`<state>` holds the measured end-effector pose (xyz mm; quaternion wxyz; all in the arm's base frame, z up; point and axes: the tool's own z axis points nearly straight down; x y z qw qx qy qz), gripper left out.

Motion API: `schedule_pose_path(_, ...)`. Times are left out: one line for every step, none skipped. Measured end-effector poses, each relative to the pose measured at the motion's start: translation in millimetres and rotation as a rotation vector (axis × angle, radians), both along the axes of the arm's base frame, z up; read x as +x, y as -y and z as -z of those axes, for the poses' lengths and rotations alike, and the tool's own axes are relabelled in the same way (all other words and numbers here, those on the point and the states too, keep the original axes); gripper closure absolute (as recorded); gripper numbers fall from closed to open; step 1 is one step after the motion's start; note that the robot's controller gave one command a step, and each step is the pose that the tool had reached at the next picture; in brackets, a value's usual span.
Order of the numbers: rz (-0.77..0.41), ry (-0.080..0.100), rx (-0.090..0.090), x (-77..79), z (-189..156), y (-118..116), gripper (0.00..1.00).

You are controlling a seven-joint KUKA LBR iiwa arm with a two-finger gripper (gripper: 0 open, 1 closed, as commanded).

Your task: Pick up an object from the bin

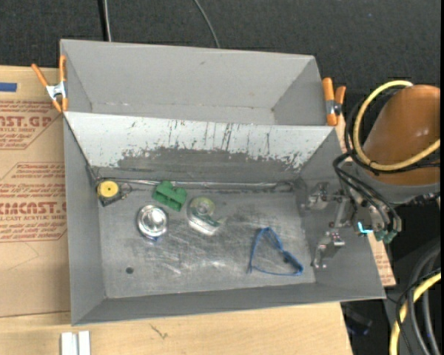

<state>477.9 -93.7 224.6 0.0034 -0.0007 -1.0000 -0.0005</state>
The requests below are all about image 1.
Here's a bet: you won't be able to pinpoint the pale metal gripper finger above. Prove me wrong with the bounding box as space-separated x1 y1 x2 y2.
310 230 347 271
303 181 343 212

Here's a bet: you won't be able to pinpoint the blue sunglasses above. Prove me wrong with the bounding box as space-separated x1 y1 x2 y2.
246 226 305 277

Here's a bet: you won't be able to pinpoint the grey metal bin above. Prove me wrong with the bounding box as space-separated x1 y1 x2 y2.
58 38 388 327

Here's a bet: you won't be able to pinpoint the green plastic block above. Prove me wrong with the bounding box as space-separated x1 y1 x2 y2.
151 180 189 212

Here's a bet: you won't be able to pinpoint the clear glass cup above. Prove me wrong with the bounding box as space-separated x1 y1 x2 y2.
135 204 169 241

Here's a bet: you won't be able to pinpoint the yellow and black tape measure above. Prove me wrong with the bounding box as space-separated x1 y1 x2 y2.
96 177 131 208

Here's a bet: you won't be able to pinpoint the brown cardboard board red print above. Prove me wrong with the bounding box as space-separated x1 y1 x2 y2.
0 64 397 319

